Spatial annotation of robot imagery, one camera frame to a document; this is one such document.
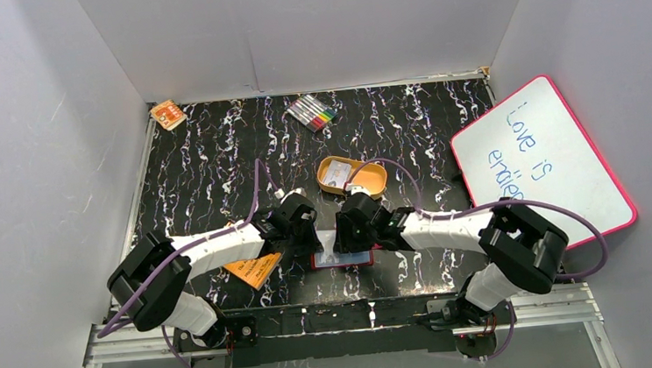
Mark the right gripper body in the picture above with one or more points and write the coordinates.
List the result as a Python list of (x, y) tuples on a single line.
[(352, 238)]

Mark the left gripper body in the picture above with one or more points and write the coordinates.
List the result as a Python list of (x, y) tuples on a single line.
[(297, 245)]

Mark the red card holder wallet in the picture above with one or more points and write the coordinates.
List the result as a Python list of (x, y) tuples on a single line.
[(335, 259)]

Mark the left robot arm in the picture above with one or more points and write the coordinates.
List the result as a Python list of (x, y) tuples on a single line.
[(149, 284)]

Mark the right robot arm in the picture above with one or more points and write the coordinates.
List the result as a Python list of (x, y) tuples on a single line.
[(524, 249)]

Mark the white card in tray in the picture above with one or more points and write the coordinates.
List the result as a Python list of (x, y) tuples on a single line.
[(336, 173)]

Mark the small orange card box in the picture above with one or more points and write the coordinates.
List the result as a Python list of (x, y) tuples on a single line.
[(168, 115)]

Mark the orange oval tray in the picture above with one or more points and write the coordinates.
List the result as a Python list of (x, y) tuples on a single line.
[(372, 177)]

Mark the orange book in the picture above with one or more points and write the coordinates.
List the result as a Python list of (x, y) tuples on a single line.
[(254, 272)]

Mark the pack of coloured markers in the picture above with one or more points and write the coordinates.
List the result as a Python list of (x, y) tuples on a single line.
[(312, 113)]

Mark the pink framed whiteboard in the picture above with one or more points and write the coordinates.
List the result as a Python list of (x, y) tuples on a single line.
[(531, 146)]

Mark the black metal base rail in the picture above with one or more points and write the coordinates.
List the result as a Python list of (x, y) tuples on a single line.
[(255, 336)]

